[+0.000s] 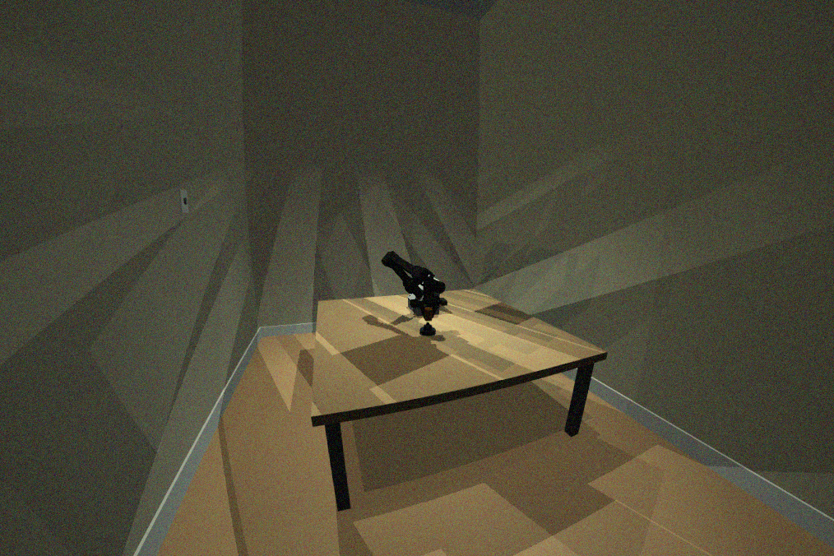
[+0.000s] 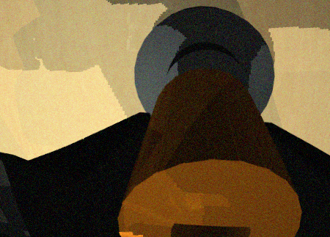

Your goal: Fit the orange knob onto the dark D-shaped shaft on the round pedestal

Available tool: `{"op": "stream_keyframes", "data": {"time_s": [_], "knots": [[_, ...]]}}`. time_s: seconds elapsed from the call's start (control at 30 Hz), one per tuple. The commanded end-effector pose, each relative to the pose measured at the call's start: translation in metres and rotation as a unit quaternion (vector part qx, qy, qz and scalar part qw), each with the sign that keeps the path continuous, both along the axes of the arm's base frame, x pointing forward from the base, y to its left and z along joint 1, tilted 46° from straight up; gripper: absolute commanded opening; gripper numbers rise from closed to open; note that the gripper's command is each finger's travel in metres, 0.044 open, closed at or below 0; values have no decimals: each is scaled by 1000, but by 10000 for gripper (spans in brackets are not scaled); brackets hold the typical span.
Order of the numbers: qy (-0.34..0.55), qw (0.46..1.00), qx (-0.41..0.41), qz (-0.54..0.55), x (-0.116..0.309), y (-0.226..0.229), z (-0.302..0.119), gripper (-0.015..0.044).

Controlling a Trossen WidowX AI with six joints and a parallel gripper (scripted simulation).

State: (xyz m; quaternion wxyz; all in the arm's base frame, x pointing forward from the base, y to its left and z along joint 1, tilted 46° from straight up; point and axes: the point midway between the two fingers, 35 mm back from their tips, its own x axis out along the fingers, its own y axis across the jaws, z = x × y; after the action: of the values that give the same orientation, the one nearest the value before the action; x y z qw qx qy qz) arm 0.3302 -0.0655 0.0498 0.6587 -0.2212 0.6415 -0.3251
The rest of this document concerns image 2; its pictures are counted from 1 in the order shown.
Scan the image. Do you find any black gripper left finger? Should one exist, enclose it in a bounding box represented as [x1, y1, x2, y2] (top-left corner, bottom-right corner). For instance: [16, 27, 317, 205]
[0, 113, 151, 237]

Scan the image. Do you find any orange knob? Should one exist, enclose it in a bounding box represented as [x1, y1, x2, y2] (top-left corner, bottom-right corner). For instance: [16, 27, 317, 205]
[118, 68, 301, 237]

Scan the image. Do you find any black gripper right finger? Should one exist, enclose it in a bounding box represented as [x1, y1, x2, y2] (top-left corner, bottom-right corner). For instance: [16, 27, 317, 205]
[265, 122, 330, 237]

